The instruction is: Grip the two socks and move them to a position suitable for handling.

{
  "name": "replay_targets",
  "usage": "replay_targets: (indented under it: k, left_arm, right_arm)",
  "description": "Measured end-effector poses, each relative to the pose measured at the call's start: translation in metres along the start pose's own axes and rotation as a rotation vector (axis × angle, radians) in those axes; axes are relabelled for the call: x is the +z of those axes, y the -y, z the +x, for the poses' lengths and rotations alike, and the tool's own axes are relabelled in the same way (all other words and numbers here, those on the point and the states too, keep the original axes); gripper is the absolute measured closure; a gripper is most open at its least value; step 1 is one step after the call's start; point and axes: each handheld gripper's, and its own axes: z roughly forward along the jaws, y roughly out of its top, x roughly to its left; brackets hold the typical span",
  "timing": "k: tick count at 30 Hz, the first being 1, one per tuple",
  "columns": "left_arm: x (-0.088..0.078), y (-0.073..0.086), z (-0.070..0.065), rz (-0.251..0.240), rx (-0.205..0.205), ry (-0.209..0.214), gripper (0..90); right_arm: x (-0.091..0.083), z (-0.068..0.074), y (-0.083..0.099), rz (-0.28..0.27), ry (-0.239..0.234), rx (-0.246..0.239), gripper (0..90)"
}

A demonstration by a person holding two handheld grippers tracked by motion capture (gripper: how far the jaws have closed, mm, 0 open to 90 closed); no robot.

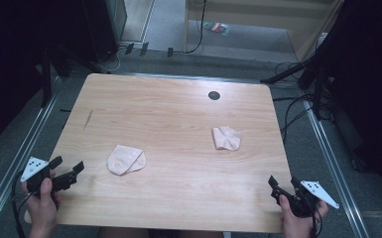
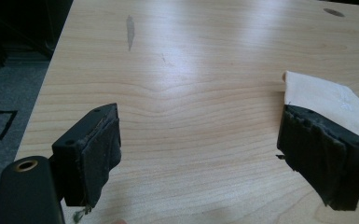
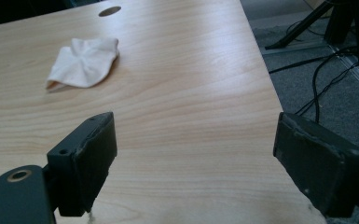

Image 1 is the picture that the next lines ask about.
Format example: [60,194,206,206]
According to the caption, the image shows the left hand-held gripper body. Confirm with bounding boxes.
[20,156,78,199]

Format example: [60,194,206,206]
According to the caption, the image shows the metal floor rail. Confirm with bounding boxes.
[302,98,371,238]
[0,76,64,236]

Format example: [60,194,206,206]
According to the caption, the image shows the white floor cable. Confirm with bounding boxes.
[93,48,128,74]

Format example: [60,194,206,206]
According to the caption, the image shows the pink sock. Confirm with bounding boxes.
[106,144,148,177]
[211,125,242,152]

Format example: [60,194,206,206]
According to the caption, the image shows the left hand-held gripper cable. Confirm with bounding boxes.
[11,170,36,238]

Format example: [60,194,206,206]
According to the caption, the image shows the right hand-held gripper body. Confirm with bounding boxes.
[271,179,340,219]

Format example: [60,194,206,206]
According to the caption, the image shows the person's left hand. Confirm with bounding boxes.
[21,177,63,232]

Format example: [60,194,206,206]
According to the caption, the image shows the black tripod stand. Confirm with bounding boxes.
[259,0,355,121]

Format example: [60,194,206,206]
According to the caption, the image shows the person's right hand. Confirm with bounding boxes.
[279,193,329,233]

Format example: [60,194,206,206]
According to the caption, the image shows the right hand-held gripper cable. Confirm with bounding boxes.
[309,197,323,238]

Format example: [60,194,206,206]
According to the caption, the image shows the black hanging cable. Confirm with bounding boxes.
[182,0,208,55]

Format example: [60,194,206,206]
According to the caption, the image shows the black floor cables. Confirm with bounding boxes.
[272,60,323,145]

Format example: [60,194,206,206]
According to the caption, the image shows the hand-held gripper cable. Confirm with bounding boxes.
[309,197,323,238]
[11,170,36,238]

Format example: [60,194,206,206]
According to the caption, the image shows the colourful packet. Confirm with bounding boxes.
[203,21,231,37]

